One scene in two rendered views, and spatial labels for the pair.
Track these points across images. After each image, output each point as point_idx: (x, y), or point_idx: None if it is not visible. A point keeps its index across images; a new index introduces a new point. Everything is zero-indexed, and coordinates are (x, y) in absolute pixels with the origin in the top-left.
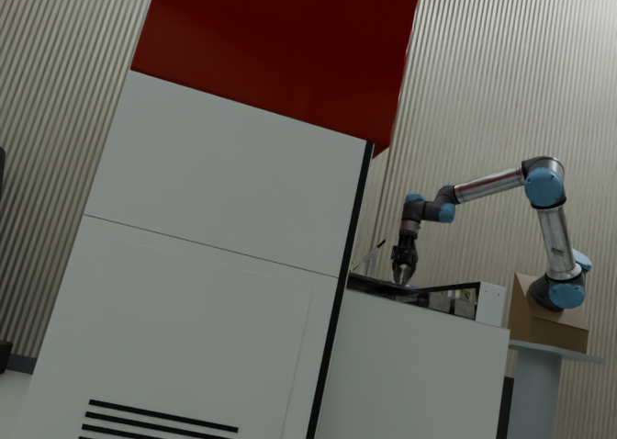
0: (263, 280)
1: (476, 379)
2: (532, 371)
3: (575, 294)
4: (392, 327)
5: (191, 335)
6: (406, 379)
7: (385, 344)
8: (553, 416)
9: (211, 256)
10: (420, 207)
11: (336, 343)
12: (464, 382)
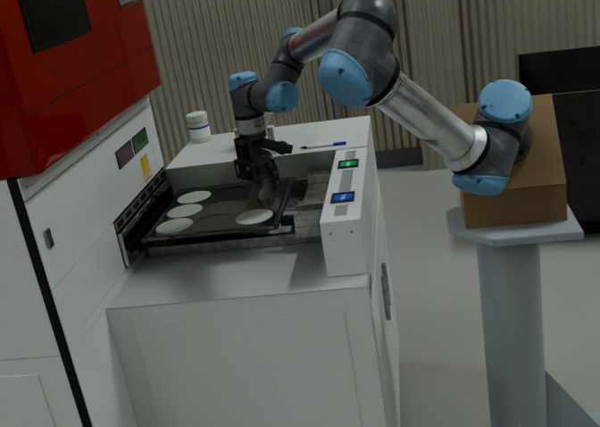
0: None
1: (336, 357)
2: (487, 258)
3: (481, 187)
4: (203, 331)
5: None
6: (244, 380)
7: (203, 352)
8: (529, 306)
9: None
10: (245, 99)
11: (145, 365)
12: (320, 364)
